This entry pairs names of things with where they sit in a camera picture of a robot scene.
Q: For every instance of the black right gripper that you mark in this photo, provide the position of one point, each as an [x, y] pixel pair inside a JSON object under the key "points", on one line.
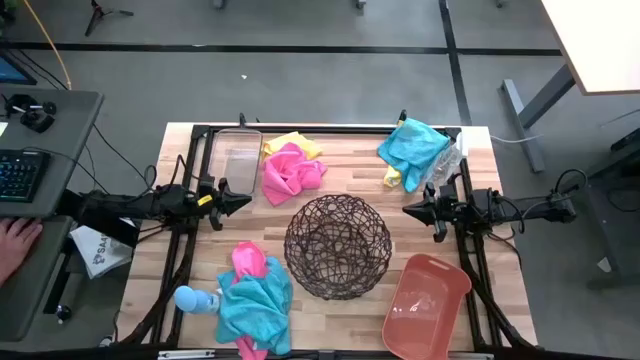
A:
{"points": [[445, 210]]}

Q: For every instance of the grey side desk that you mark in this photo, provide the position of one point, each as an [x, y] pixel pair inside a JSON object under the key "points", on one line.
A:
{"points": [[65, 130]]}

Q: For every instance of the black metal table frame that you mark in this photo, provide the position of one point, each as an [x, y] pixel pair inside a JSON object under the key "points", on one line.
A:
{"points": [[350, 130]]}

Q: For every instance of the white power adapter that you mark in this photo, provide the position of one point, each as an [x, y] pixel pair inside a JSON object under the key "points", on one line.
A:
{"points": [[462, 142]]}

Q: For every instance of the small black knob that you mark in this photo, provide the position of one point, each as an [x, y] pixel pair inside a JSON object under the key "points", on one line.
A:
{"points": [[63, 313]]}

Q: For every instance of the computer monitor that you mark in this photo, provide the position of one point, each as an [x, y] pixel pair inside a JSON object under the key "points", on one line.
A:
{"points": [[10, 70]]}

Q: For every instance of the teal microfiber towel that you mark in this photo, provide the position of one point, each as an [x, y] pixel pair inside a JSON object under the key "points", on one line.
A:
{"points": [[412, 150], [255, 310]]}

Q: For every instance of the blue capped bottle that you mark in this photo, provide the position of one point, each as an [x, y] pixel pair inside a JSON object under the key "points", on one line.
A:
{"points": [[190, 299]]}

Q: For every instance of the grey table leg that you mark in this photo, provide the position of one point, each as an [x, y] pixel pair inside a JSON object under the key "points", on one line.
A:
{"points": [[525, 135]]}

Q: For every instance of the clear plastic bin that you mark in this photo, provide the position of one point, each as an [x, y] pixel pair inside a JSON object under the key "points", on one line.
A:
{"points": [[235, 160]]}

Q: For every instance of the yellow microfiber towel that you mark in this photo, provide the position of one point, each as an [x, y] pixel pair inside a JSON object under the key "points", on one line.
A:
{"points": [[392, 177], [300, 141]]}

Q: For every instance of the person's hand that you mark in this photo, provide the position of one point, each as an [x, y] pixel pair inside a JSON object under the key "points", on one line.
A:
{"points": [[15, 245]]}

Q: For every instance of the black tripod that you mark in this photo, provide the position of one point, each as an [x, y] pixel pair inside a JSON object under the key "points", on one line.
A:
{"points": [[97, 12]]}

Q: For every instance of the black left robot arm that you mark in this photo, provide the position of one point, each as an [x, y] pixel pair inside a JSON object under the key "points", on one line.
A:
{"points": [[125, 205]]}

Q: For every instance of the white table top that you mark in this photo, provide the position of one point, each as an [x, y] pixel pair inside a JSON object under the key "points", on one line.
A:
{"points": [[600, 45]]}

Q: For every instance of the white printed bag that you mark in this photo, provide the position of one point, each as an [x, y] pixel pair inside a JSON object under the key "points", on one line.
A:
{"points": [[100, 250]]}

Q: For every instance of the backlit black keyboard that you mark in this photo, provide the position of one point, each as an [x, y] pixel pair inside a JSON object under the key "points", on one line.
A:
{"points": [[20, 175]]}

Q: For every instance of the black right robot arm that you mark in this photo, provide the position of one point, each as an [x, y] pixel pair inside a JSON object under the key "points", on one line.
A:
{"points": [[525, 207]]}

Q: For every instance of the black clamp mount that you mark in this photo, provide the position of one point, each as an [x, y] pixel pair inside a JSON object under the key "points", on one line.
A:
{"points": [[35, 120]]}

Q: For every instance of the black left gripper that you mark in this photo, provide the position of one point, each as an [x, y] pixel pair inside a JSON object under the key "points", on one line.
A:
{"points": [[216, 190]]}

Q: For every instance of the crumpled clear plastic bottle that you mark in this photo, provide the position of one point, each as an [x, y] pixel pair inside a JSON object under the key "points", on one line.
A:
{"points": [[445, 165]]}

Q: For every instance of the pink microfiber towel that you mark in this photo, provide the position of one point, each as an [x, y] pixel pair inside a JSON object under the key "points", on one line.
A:
{"points": [[247, 260], [287, 175]]}

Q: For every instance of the salmon plastic basket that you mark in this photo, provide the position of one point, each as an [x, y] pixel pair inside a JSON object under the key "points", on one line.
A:
{"points": [[425, 310]]}

